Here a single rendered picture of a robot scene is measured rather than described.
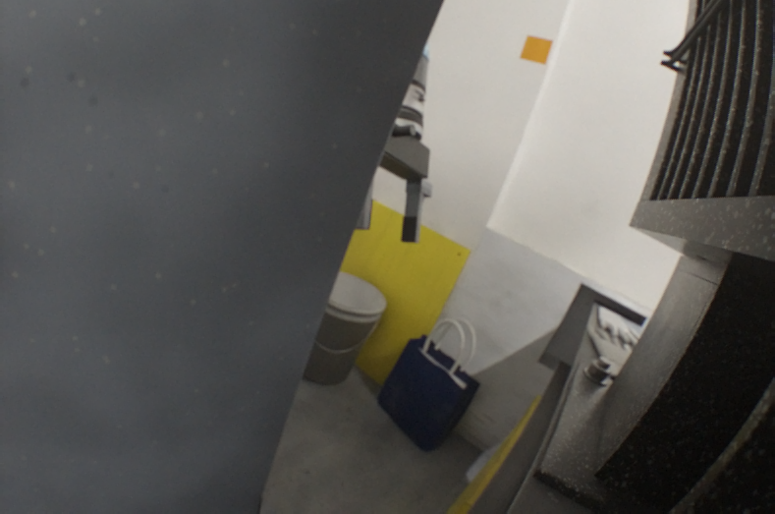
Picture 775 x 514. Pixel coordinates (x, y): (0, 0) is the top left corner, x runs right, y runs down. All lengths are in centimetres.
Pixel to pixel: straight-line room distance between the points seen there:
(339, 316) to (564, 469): 93
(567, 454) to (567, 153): 102
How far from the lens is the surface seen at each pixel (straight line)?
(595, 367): 53
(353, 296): 140
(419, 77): 56
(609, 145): 123
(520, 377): 124
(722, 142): 31
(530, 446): 80
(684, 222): 29
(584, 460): 35
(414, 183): 58
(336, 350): 123
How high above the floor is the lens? 84
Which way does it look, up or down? 11 degrees down
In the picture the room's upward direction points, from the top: 21 degrees clockwise
